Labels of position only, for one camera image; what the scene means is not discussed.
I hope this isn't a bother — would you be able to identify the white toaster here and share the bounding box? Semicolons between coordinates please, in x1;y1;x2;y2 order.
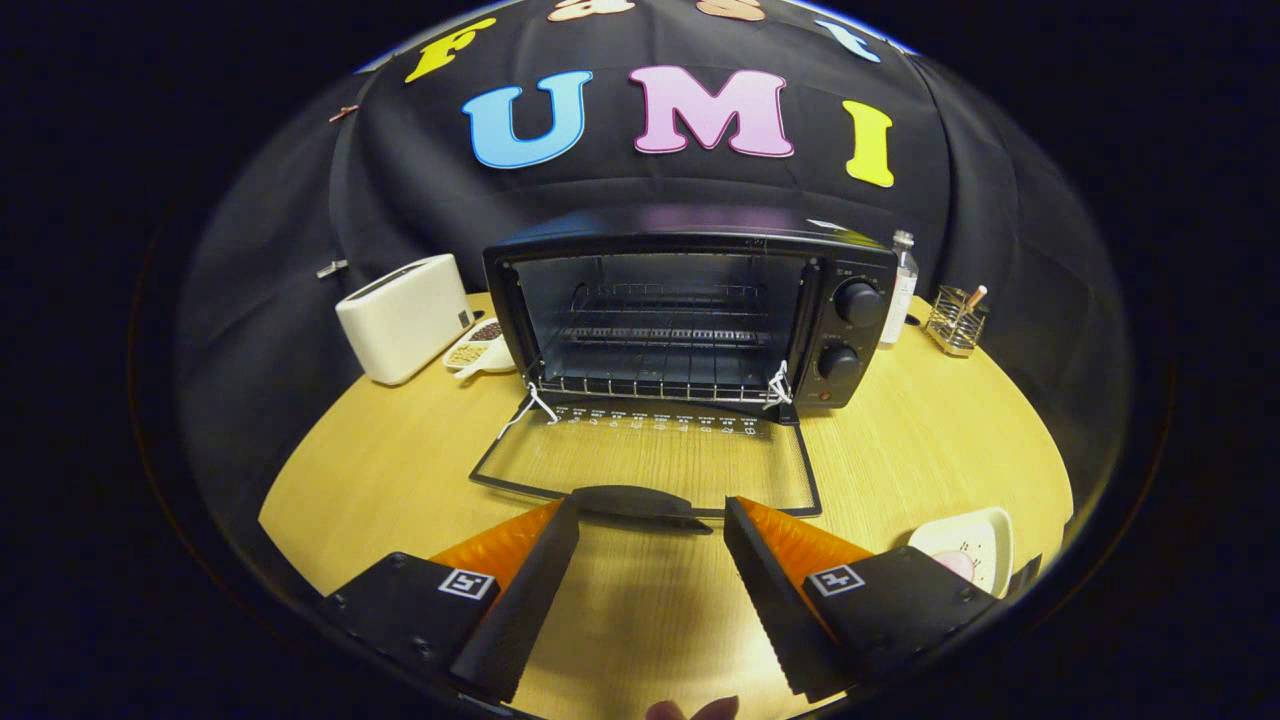
335;253;477;387

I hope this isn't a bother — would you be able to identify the wire basket holder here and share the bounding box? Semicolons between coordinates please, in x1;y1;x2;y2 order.
924;285;992;359

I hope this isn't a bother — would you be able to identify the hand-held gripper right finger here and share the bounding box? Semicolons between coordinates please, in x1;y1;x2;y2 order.
722;496;1006;701

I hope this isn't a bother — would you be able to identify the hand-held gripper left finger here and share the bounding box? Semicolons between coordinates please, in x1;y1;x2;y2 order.
318;496;582;705

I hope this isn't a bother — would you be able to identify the clear glass bottle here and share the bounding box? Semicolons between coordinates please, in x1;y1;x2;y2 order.
879;230;920;349

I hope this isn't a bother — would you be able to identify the black toaster oven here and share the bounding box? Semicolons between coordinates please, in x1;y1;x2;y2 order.
468;205;899;535

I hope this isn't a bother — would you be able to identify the cream plate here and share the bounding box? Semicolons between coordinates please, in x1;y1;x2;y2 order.
907;506;1017;600

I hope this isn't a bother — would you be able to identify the white divided dish with beans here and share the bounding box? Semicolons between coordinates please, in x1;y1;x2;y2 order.
442;317;518;382

